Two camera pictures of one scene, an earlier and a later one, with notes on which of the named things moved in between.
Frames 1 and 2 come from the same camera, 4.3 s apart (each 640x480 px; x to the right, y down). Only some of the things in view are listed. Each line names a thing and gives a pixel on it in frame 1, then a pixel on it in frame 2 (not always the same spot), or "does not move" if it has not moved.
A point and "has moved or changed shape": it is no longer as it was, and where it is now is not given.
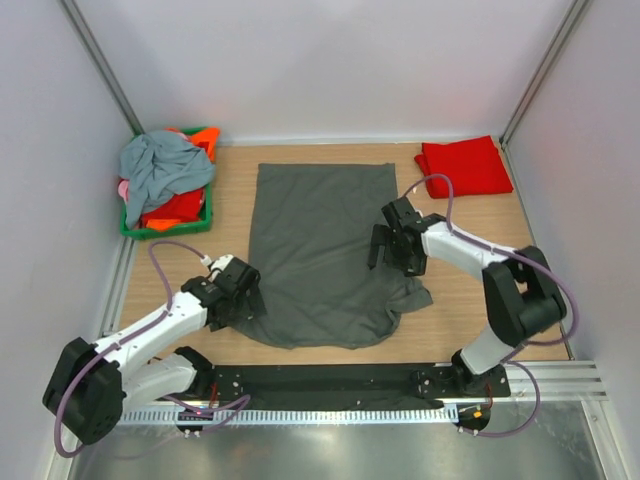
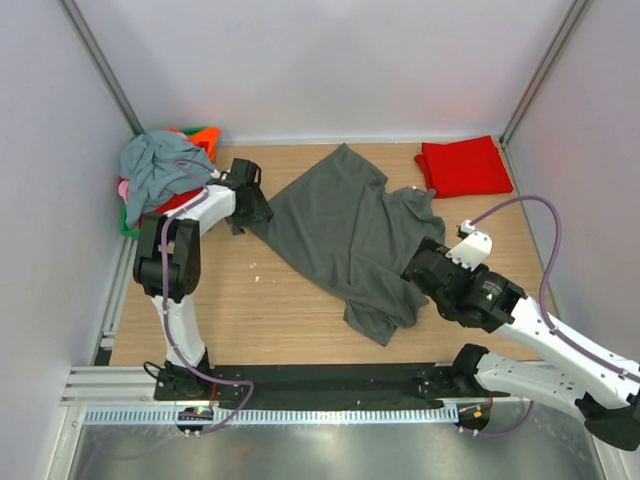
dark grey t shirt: [311, 237] has moved or changed shape
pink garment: [123, 190] does not move
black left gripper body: [239, 300] to [257, 210]
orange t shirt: [205, 138] does not move
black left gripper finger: [214, 326] to [237, 224]
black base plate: [358, 385] does not move
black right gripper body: [405, 261] to [432, 244]
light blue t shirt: [158, 164] does not move
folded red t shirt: [474, 166] does not move
